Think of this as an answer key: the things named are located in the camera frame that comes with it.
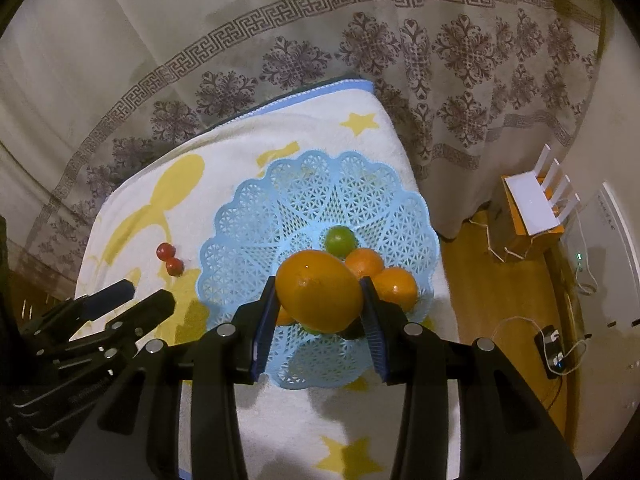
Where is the white router with antennas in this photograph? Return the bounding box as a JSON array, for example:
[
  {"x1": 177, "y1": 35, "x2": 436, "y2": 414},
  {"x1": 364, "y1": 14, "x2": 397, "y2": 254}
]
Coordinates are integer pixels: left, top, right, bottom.
[{"x1": 502, "y1": 144, "x2": 581, "y2": 237}]

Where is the beige patterned curtain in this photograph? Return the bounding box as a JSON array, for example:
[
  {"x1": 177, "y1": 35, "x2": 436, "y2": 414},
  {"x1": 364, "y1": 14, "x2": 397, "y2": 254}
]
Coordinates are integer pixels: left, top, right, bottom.
[{"x1": 0, "y1": 0, "x2": 616, "y2": 281}]

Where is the orange cardboard box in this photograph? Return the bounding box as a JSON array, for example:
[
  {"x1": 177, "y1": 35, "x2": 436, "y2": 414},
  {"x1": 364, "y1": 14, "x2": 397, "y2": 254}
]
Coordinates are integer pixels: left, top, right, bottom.
[{"x1": 499, "y1": 180, "x2": 566, "y2": 262}]

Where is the light blue plastic basket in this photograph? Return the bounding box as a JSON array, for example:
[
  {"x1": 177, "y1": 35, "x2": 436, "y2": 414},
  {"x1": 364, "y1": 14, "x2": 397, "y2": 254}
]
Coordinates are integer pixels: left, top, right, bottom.
[{"x1": 196, "y1": 149, "x2": 442, "y2": 391}]

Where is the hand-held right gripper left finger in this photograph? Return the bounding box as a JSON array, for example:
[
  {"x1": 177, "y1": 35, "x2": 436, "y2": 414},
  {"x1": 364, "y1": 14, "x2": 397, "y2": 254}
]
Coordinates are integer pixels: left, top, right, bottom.
[{"x1": 52, "y1": 275, "x2": 279, "y2": 480}]

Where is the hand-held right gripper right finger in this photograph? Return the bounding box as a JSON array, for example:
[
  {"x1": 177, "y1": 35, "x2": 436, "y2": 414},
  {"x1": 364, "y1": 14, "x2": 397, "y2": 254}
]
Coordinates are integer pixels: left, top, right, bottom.
[{"x1": 361, "y1": 275, "x2": 583, "y2": 480}]

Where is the white appliance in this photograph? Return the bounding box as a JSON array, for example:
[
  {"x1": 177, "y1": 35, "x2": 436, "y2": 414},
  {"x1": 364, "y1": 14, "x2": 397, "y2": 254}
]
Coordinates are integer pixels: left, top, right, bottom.
[{"x1": 559, "y1": 180, "x2": 640, "y2": 332}]

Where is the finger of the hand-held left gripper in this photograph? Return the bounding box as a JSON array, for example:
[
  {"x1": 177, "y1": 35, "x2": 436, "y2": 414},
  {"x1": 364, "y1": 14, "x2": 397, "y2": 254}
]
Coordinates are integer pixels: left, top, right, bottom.
[
  {"x1": 37, "y1": 280, "x2": 137, "y2": 348},
  {"x1": 65, "y1": 289, "x2": 177, "y2": 376}
]

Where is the white yellow printed towel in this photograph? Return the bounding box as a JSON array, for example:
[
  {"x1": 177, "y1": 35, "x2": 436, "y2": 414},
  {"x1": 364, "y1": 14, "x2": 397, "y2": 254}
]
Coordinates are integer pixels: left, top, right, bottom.
[{"x1": 75, "y1": 77, "x2": 463, "y2": 480}]

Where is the black power strip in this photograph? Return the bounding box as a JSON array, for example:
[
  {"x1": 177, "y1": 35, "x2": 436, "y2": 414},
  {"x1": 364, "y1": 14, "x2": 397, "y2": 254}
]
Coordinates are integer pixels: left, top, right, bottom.
[{"x1": 535, "y1": 325, "x2": 569, "y2": 376}]

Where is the white cable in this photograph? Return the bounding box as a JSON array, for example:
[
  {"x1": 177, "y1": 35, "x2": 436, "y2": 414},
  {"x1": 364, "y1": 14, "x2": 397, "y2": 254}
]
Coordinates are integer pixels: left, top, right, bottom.
[
  {"x1": 467, "y1": 212, "x2": 543, "y2": 264},
  {"x1": 567, "y1": 204, "x2": 599, "y2": 294},
  {"x1": 491, "y1": 315, "x2": 592, "y2": 377}
]

